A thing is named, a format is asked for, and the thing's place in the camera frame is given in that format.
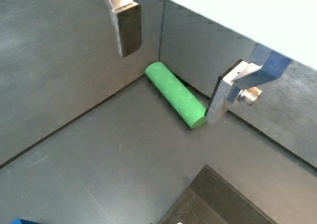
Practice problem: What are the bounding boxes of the black curved fixture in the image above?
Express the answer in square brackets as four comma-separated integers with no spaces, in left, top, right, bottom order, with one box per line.
[158,165,277,224]

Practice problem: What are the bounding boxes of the blue shape-sorting block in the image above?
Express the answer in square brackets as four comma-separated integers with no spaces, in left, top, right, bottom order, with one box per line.
[9,218,41,224]

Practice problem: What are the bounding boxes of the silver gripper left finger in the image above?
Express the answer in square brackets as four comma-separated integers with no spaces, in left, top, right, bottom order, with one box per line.
[105,0,142,57]

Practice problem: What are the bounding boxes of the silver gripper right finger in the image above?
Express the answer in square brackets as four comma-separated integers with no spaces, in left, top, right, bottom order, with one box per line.
[206,44,291,123]

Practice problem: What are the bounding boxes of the green cylinder peg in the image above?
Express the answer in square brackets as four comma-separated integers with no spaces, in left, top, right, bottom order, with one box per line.
[144,62,206,129]

